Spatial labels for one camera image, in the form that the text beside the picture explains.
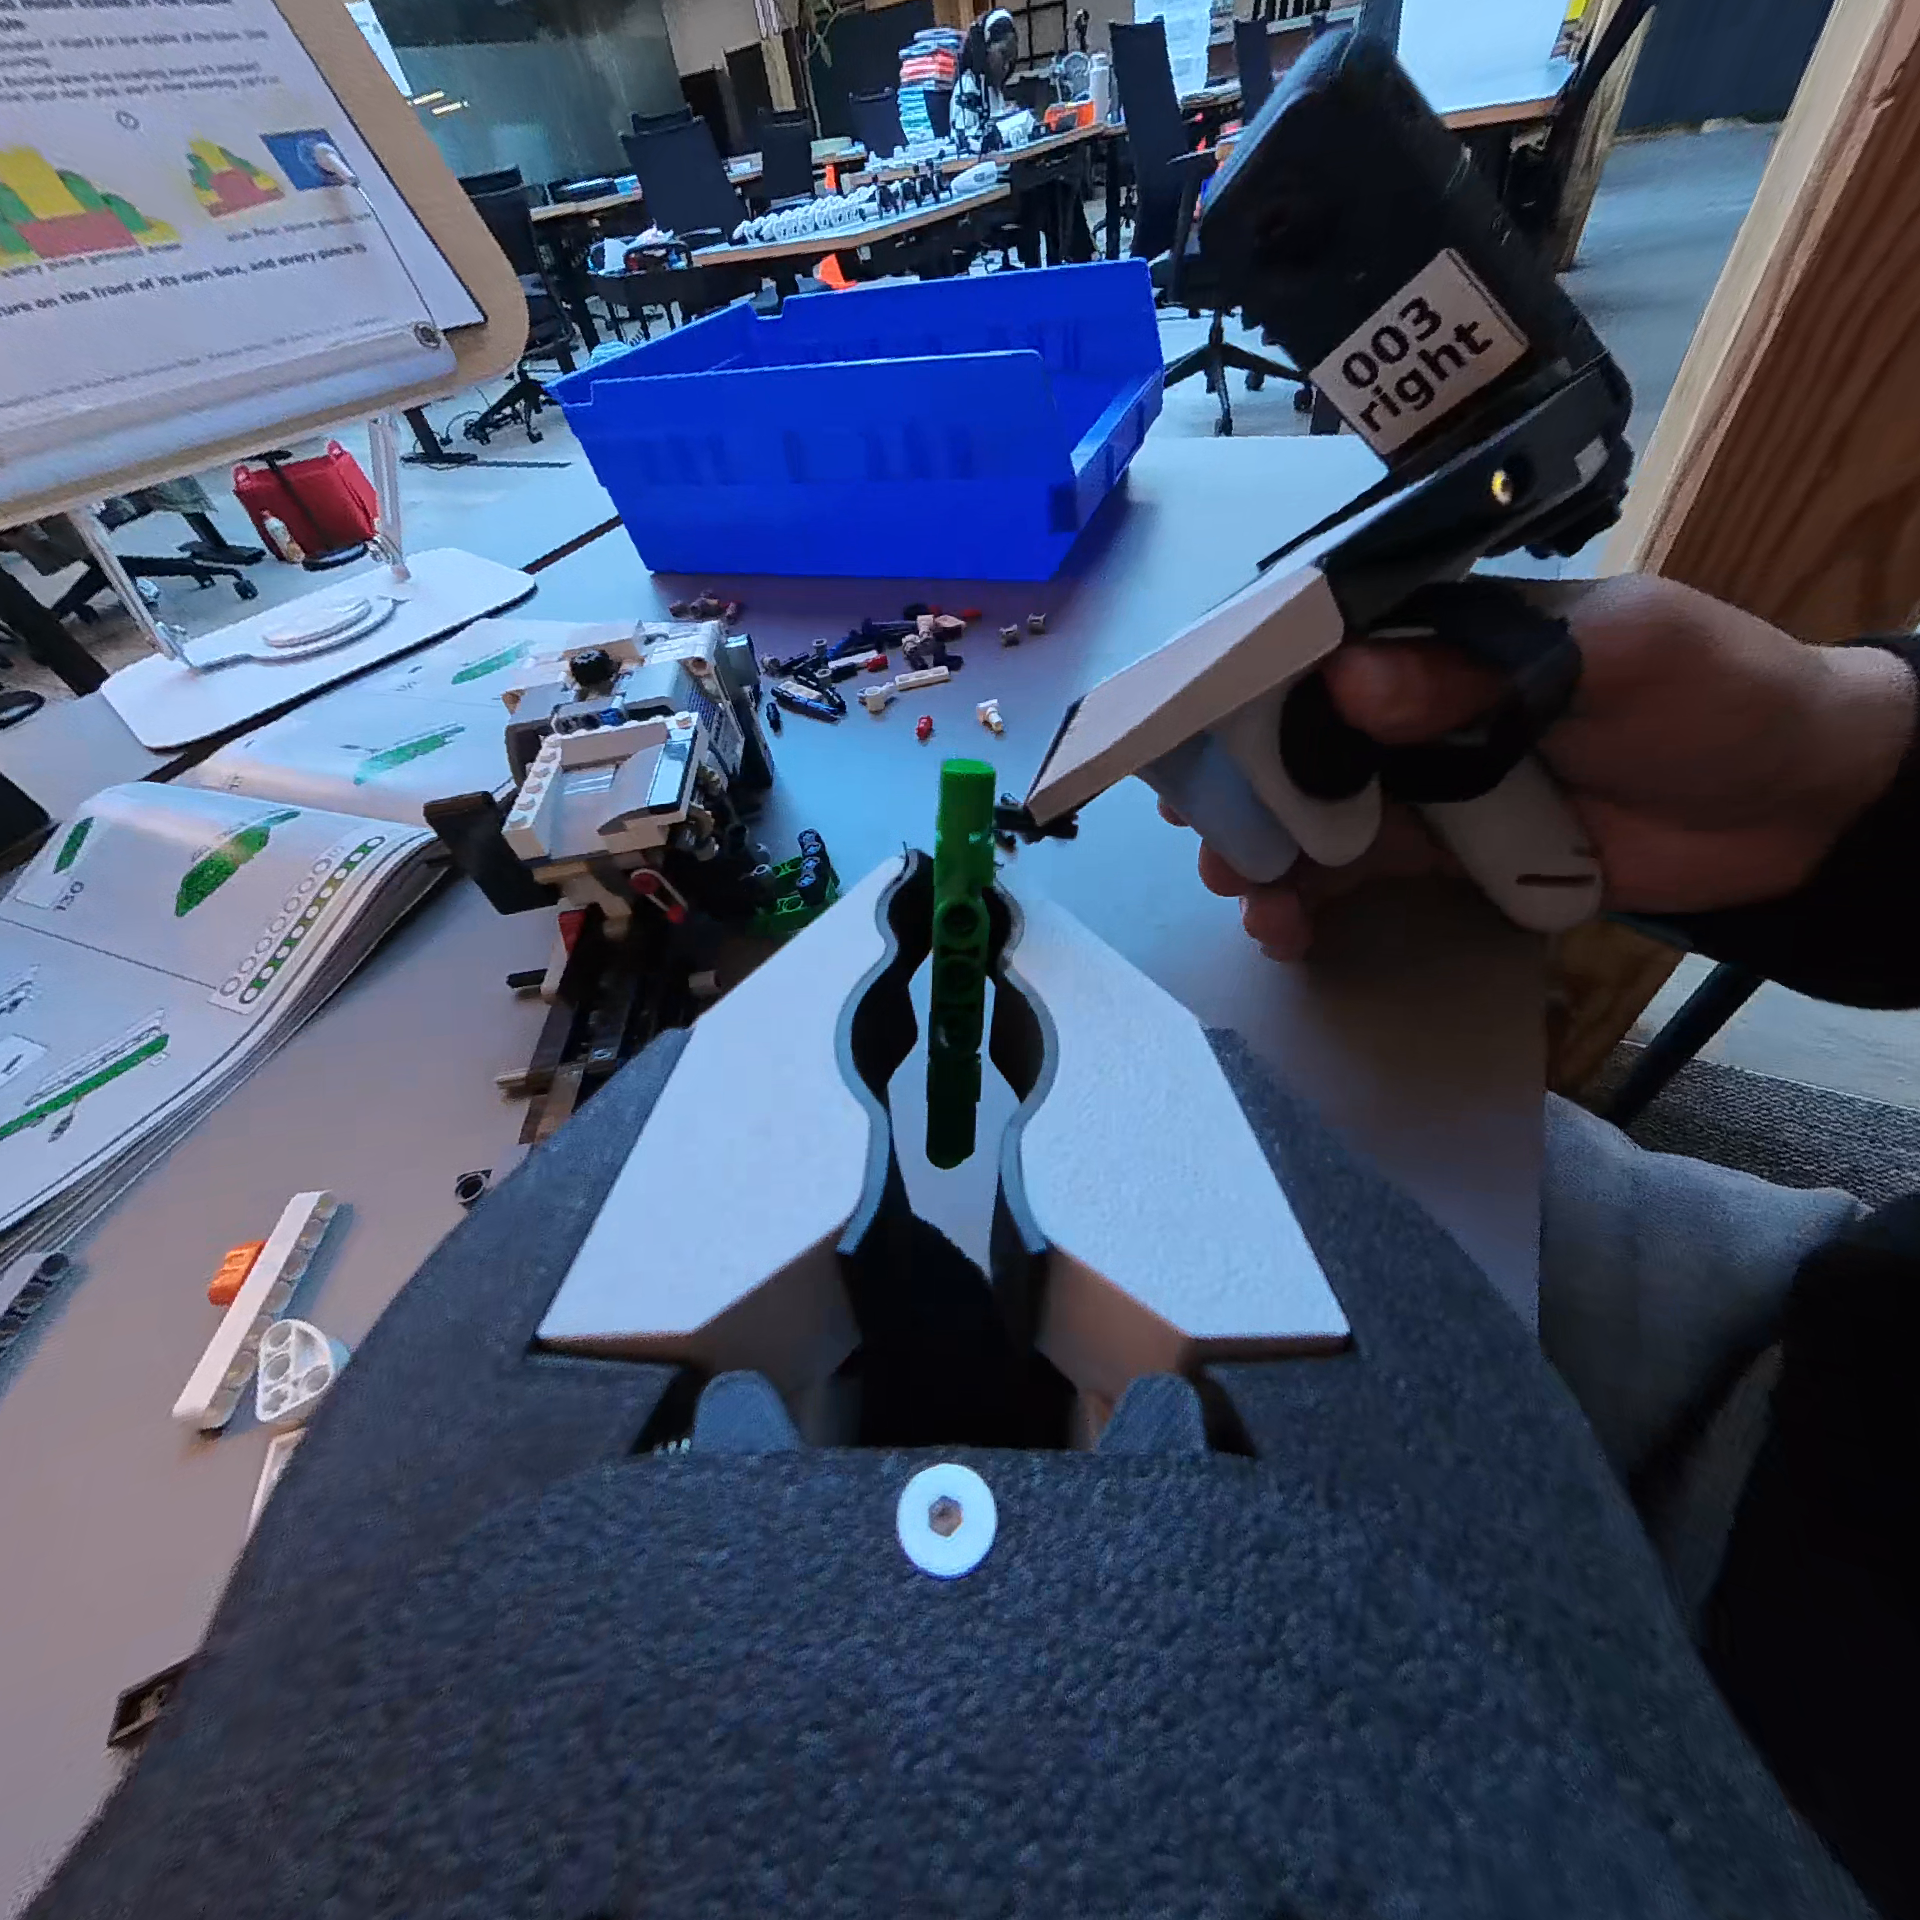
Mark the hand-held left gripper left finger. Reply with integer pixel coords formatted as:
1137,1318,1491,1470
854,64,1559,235
535,852,923,1446

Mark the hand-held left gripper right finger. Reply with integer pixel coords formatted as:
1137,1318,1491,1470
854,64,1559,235
990,883,1351,1374

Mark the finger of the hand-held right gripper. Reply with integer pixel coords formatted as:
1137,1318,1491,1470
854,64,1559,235
1024,564,1348,831

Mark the green and white lego panel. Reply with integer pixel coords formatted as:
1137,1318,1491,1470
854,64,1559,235
923,757,1003,1171

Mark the pile of small lego pieces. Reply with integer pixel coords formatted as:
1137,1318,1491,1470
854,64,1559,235
757,599,1053,752

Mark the person's right forearm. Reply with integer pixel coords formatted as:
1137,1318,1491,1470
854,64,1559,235
1627,630,1920,1011

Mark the green black lego subassembly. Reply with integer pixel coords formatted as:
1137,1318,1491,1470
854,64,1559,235
743,831,842,941

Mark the partly built lego truck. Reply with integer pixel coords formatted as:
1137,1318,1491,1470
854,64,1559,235
424,619,781,1140

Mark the white grey lego connector piece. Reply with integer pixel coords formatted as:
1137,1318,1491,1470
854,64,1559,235
250,1318,352,1424

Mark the white lego beam orange stud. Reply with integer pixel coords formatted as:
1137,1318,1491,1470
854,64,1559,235
172,1188,339,1429

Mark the black short lego piece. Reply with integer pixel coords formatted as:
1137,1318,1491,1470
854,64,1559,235
107,1658,189,1747

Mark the person's right hand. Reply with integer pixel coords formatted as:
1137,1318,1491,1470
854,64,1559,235
1197,572,1882,965

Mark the black office chair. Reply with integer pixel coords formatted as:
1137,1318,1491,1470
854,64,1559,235
1107,15,1309,437
458,163,579,452

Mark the blue plastic bin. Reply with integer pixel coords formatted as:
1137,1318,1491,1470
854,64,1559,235
547,256,1165,584

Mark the long table with white models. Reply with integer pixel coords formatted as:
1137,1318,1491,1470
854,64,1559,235
525,118,1111,279

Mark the open instruction booklet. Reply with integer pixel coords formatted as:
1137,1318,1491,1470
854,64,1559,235
0,615,659,1275

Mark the white document stand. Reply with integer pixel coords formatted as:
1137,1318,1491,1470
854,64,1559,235
0,0,535,752

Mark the red bag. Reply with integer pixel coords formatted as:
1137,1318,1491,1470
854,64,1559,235
232,443,380,564

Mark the laminated instruction sheet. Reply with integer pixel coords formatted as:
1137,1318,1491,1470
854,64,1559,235
0,0,486,437

